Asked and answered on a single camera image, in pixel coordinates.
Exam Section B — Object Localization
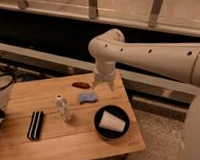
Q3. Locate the black cable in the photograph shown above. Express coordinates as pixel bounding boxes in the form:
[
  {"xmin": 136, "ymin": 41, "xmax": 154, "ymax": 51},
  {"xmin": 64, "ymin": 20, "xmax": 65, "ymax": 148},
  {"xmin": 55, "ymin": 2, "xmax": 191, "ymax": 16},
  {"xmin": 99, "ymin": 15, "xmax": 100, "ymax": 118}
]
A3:
[{"xmin": 0, "ymin": 51, "xmax": 20, "ymax": 93}]

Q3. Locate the wooden table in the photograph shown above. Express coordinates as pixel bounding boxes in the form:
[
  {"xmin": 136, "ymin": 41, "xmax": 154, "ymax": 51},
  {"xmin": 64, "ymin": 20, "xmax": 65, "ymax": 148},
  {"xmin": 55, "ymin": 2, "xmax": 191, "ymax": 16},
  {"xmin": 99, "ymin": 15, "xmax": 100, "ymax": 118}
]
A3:
[{"xmin": 0, "ymin": 74, "xmax": 146, "ymax": 160}]

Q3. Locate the white paper cup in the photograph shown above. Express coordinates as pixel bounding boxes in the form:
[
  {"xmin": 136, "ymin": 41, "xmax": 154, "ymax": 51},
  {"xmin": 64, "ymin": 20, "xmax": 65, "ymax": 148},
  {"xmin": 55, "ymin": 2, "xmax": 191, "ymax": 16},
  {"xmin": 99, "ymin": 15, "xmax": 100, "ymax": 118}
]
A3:
[{"xmin": 98, "ymin": 111, "xmax": 126, "ymax": 133}]

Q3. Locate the black bowl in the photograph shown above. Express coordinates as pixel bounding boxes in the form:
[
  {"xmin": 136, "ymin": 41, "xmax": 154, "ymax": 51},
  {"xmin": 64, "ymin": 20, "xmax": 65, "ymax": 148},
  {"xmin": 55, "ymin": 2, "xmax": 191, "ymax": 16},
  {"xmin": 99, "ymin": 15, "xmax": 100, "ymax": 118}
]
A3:
[{"xmin": 94, "ymin": 105, "xmax": 130, "ymax": 139}]

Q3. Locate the clear plastic bottle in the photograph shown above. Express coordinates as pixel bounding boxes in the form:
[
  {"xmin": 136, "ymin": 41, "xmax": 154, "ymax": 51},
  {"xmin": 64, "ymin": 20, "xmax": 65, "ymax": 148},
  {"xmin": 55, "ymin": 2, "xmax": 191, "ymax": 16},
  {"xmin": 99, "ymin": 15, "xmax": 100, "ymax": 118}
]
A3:
[{"xmin": 55, "ymin": 94, "xmax": 72, "ymax": 122}]

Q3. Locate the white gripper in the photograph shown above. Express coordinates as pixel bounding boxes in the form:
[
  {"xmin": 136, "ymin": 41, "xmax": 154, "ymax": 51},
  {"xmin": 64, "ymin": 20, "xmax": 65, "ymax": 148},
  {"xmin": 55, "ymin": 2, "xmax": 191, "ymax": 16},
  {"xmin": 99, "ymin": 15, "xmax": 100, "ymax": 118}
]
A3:
[{"xmin": 92, "ymin": 70, "xmax": 115, "ymax": 91}]

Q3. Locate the dark red small object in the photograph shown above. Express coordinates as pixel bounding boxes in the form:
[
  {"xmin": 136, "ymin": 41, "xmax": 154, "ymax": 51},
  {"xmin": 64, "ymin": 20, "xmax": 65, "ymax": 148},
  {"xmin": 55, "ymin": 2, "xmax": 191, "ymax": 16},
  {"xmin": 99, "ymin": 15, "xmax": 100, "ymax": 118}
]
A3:
[{"xmin": 72, "ymin": 82, "xmax": 91, "ymax": 89}]

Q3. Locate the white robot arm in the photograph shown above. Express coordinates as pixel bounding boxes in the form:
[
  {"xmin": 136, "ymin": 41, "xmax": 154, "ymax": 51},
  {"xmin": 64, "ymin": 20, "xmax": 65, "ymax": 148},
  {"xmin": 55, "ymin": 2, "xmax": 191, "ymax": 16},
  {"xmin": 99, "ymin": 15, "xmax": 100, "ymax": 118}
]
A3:
[{"xmin": 88, "ymin": 29, "xmax": 200, "ymax": 160}]

